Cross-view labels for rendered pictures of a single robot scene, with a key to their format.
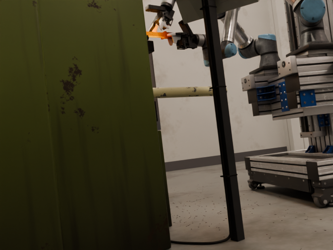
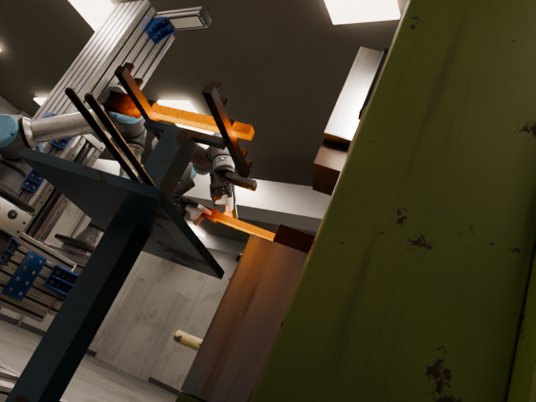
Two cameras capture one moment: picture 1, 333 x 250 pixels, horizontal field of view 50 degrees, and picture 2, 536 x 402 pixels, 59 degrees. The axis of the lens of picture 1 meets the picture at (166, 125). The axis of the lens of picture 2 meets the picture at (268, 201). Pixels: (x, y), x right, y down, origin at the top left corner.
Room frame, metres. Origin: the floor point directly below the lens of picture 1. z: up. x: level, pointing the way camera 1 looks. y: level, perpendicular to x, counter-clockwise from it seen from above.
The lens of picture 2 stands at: (2.92, 1.19, 0.51)
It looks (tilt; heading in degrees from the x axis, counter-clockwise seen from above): 22 degrees up; 228
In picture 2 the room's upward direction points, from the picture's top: 24 degrees clockwise
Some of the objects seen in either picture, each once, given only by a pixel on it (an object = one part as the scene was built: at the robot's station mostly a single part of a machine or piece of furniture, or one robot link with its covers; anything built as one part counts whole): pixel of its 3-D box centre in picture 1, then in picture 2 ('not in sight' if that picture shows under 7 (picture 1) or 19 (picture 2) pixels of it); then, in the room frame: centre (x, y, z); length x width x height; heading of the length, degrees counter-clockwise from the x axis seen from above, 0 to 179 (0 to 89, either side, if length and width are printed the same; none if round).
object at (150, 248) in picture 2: not in sight; (135, 221); (2.45, 0.32, 0.74); 0.40 x 0.30 x 0.02; 27
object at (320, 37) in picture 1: (313, 39); (94, 239); (1.95, -0.85, 0.87); 0.15 x 0.15 x 0.10
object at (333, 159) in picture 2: not in sight; (374, 184); (1.72, 0.33, 1.32); 0.42 x 0.20 x 0.10; 124
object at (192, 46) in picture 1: (187, 40); (170, 206); (2.09, -0.18, 0.98); 0.12 x 0.08 x 0.09; 124
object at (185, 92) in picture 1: (188, 92); (227, 357); (1.60, -0.12, 0.62); 0.44 x 0.05 x 0.05; 124
